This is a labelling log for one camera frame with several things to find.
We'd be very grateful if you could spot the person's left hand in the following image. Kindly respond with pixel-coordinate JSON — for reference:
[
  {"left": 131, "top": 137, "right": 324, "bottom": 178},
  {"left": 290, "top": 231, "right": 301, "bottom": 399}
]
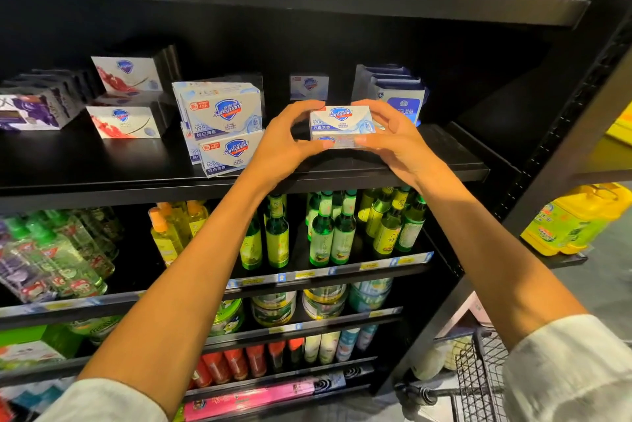
[{"left": 240, "top": 99, "right": 337, "bottom": 196}]

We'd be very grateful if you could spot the person's right hand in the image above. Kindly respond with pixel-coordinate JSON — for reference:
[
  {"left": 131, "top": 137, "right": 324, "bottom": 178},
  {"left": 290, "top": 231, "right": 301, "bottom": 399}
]
[{"left": 350, "top": 99, "right": 446, "bottom": 191}]

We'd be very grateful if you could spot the single white blue soap box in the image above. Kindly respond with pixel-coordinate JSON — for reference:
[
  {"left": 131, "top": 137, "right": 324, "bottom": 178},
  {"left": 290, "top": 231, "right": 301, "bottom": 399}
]
[
  {"left": 196, "top": 131, "right": 266, "bottom": 178},
  {"left": 309, "top": 105, "right": 377, "bottom": 150},
  {"left": 172, "top": 81, "right": 265, "bottom": 140}
]

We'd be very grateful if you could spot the black store shelf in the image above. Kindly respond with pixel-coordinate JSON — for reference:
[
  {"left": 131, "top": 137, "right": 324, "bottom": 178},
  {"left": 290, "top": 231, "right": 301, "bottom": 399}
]
[{"left": 0, "top": 0, "right": 632, "bottom": 422}]

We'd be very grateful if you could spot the black wire shopping cart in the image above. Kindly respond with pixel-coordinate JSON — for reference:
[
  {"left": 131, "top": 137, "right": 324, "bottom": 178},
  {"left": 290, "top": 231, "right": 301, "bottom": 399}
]
[{"left": 395, "top": 328, "right": 515, "bottom": 422}]

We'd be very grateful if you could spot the person's right forearm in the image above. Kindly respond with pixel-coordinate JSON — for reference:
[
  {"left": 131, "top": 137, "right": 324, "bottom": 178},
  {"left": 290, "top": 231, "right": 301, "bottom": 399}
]
[{"left": 419, "top": 170, "right": 589, "bottom": 351}]

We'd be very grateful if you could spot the person's left forearm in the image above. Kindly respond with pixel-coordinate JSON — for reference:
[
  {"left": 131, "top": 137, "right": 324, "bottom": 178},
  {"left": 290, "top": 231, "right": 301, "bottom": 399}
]
[{"left": 79, "top": 175, "right": 288, "bottom": 418}]

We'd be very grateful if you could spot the row of white upright packs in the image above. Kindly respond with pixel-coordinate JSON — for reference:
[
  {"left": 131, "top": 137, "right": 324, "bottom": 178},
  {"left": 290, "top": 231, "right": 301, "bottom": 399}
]
[{"left": 350, "top": 63, "right": 429, "bottom": 127}]

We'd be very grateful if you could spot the row of white blue soap boxes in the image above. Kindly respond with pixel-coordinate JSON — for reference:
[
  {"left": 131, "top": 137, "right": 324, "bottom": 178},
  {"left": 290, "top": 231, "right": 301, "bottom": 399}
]
[{"left": 289, "top": 72, "right": 331, "bottom": 103}]

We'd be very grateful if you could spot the row of green yellow bottles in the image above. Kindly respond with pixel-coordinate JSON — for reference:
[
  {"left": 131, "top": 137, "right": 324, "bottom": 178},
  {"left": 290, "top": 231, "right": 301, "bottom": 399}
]
[{"left": 148, "top": 185, "right": 428, "bottom": 268}]

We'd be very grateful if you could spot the green lidded wipe tub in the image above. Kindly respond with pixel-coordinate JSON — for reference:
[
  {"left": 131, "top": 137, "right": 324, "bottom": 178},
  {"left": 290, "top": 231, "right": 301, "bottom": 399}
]
[
  {"left": 348, "top": 277, "right": 394, "bottom": 313},
  {"left": 209, "top": 296, "right": 246, "bottom": 337},
  {"left": 301, "top": 281, "right": 349, "bottom": 321},
  {"left": 250, "top": 288, "right": 298, "bottom": 327}
]

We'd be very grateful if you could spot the row of white red soap boxes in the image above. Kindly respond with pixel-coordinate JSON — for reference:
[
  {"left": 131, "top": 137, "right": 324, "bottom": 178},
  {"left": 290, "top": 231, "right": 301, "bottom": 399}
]
[{"left": 86, "top": 44, "right": 181, "bottom": 140}]

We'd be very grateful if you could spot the yellow detergent jug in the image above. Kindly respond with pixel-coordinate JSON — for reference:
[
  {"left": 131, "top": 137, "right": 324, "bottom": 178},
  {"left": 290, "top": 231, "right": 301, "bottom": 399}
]
[{"left": 521, "top": 183, "right": 632, "bottom": 257}]

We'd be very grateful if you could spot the row of white small bottles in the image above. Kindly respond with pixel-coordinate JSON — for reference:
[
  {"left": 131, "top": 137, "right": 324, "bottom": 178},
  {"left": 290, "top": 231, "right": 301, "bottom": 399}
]
[{"left": 303, "top": 323, "right": 381, "bottom": 367}]

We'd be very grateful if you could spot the cream white pouch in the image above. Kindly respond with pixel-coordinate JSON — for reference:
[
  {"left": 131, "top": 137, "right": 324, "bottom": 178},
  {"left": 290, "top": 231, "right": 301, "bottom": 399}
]
[{"left": 413, "top": 338, "right": 456, "bottom": 381}]

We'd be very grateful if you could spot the row of purple soap boxes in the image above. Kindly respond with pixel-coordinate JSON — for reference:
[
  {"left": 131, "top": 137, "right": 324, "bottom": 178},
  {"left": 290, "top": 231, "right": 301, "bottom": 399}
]
[{"left": 0, "top": 67, "right": 105, "bottom": 132}]

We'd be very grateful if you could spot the long pink packet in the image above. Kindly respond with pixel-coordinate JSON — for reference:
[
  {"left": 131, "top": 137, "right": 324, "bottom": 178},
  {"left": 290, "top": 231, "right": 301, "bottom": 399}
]
[{"left": 182, "top": 369, "right": 347, "bottom": 422}]

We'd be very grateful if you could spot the green white box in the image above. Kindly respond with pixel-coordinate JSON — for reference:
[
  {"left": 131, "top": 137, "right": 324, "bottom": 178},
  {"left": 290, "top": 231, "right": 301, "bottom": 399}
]
[{"left": 0, "top": 323, "right": 85, "bottom": 371}]

